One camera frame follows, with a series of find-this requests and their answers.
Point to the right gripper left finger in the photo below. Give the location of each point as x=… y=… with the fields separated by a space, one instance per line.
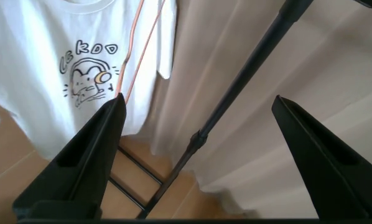
x=49 y=193

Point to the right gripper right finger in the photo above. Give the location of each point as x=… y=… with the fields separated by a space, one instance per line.
x=316 y=174

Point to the white garment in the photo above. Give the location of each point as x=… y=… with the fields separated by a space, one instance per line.
x=27 y=62

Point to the pink clothes hanger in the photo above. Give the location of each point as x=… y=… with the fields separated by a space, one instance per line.
x=144 y=53

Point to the black clothes rack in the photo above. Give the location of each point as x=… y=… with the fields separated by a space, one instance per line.
x=235 y=87

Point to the beige curtain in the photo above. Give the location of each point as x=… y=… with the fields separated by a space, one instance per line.
x=298 y=62

